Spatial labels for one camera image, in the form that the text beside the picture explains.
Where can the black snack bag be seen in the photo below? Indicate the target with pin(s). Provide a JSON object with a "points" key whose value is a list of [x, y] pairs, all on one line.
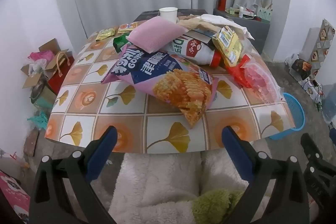
{"points": [[302, 67]]}

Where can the white power strip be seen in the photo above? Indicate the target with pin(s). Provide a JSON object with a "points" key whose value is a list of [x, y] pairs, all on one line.
{"points": [[248, 13]]}

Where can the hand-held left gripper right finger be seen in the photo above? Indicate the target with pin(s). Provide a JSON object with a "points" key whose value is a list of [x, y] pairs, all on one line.
{"points": [[236, 153]]}

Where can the large yellow snack packet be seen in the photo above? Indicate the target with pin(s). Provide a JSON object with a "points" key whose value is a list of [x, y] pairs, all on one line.
{"points": [[228, 43]]}

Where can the yellow-green small packet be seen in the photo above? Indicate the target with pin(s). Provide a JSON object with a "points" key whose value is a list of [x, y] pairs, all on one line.
{"points": [[105, 33]]}

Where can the blue plastic basket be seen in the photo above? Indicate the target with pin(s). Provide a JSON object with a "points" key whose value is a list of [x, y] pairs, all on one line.
{"points": [[295, 113]]}

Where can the pink mesh sponge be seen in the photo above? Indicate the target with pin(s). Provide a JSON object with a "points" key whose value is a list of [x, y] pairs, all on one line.
{"points": [[155, 33]]}

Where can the small green packet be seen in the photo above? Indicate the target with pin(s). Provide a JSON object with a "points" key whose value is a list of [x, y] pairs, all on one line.
{"points": [[120, 41]]}

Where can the white bottle with red cap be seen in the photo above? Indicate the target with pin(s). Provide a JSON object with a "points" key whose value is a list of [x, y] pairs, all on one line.
{"points": [[191, 52]]}

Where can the dark flat box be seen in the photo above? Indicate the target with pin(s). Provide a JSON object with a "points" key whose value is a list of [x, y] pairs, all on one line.
{"points": [[202, 35]]}

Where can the red thermos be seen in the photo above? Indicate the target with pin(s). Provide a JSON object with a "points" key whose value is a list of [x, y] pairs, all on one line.
{"points": [[221, 2]]}

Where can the pink printed box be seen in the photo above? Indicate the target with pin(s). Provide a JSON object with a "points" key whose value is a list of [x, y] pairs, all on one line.
{"points": [[13, 195]]}

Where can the green storage basket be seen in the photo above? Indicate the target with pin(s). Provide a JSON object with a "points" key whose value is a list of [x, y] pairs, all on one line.
{"points": [[265, 14]]}

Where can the pink plastic bag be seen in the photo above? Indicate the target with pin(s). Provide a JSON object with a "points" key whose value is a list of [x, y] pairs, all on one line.
{"points": [[39, 56]]}

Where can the white paper cup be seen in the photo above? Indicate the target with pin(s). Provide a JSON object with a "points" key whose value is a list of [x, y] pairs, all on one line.
{"points": [[168, 15]]}

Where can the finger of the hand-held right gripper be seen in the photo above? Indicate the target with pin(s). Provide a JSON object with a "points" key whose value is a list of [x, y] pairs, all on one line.
{"points": [[311, 148]]}

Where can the beige paper bag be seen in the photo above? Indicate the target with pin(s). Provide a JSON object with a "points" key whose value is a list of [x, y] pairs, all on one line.
{"points": [[193, 22]]}

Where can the red and clear plastic bag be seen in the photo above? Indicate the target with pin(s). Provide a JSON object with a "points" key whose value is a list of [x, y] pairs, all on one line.
{"points": [[252, 77]]}

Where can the small green box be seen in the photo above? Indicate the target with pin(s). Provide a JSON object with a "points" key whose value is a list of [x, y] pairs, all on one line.
{"points": [[232, 11]]}

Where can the cardboard box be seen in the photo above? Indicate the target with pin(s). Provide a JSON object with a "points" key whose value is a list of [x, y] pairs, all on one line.
{"points": [[31, 74]]}

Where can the green fluffy cloth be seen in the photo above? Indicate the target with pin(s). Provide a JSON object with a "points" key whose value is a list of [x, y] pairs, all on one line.
{"points": [[215, 205]]}

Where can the white cloth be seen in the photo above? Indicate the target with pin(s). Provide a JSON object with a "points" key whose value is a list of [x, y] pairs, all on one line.
{"points": [[220, 20]]}

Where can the dark printed board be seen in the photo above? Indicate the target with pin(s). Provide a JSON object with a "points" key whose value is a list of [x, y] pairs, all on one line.
{"points": [[147, 16]]}

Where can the grey cabinet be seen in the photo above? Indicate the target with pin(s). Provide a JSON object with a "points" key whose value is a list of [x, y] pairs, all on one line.
{"points": [[260, 32]]}

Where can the dark round pot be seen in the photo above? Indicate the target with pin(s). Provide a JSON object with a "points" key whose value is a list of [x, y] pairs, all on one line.
{"points": [[40, 94]]}

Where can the purple chips bag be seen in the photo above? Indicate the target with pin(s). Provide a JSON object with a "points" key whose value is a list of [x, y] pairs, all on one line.
{"points": [[168, 79]]}

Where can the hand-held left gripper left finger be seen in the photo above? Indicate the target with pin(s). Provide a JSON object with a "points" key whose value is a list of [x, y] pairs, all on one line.
{"points": [[105, 150]]}

